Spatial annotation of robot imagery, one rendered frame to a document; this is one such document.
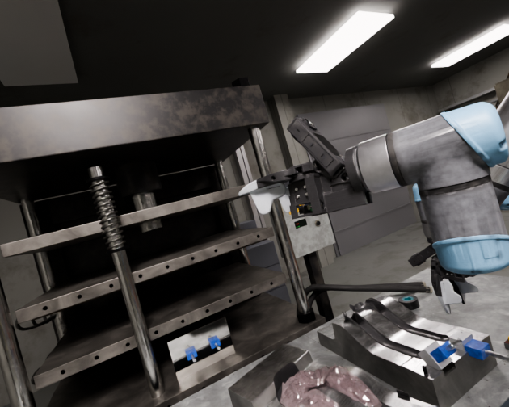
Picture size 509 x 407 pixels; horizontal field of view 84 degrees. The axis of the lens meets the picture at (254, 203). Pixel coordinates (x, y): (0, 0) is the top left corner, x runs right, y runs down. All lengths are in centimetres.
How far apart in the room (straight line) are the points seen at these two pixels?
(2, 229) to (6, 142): 324
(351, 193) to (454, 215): 12
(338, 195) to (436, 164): 13
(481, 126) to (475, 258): 15
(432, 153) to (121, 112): 116
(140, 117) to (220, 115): 35
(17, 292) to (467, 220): 444
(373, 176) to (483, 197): 12
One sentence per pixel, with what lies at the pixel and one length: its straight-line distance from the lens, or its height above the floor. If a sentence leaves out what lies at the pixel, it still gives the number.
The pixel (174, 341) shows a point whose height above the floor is 95.
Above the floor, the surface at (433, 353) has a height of 93.
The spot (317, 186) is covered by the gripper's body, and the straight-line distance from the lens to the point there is 43.
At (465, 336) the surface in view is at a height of 92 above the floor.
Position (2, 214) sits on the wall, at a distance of 455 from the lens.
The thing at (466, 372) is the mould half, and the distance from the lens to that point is 104.
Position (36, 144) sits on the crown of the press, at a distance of 132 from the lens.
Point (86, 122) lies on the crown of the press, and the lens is 132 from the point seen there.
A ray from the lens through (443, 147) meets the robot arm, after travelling 39.
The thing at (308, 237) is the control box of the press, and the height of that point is 116.
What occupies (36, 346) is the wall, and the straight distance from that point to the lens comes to 460.
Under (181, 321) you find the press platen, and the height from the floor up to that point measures 101.
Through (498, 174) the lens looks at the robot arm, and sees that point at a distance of 52.
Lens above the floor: 143
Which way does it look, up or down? level
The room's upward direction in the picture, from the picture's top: 16 degrees counter-clockwise
